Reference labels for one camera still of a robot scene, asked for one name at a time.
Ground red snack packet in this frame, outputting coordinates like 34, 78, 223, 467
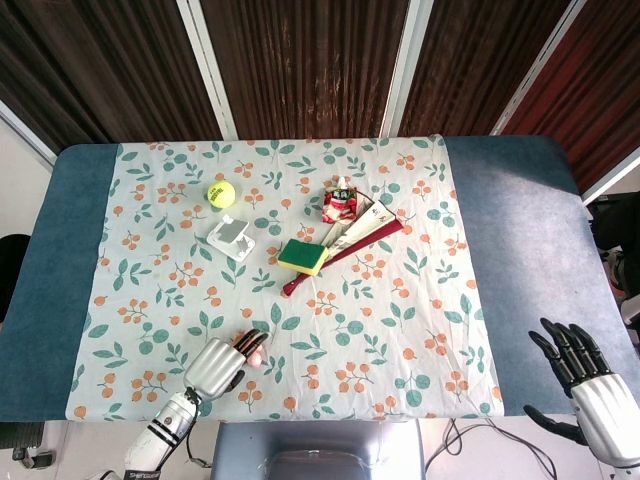
319, 176, 360, 225

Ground yellow tennis ball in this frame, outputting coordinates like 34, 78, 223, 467
206, 180, 236, 208

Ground red folding paper fan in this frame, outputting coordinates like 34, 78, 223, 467
282, 198, 404, 297

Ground brown corrugated partition panel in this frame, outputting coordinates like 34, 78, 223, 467
0, 0, 224, 157
199, 0, 412, 141
503, 0, 640, 194
398, 0, 572, 137

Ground floral leaf print tablecloth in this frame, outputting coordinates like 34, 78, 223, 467
64, 134, 504, 421

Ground pink object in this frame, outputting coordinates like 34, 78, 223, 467
247, 344, 272, 370

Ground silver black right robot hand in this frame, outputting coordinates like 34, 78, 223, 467
523, 317, 640, 469

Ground black floor cable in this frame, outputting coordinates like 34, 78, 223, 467
424, 418, 557, 480

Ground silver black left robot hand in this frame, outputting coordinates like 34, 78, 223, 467
182, 328, 272, 402

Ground yellow green sponge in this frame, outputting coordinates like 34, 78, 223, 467
277, 238, 330, 277

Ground black equipment pile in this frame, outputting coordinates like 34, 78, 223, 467
587, 192, 640, 252

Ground grey robot torso base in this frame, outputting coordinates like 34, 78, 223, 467
209, 418, 426, 480

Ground white partition post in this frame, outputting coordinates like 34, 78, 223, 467
175, 0, 238, 141
490, 0, 587, 136
379, 0, 427, 137

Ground white folding phone stand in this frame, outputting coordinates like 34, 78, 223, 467
206, 213, 256, 262

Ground black chair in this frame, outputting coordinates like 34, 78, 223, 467
0, 233, 33, 324

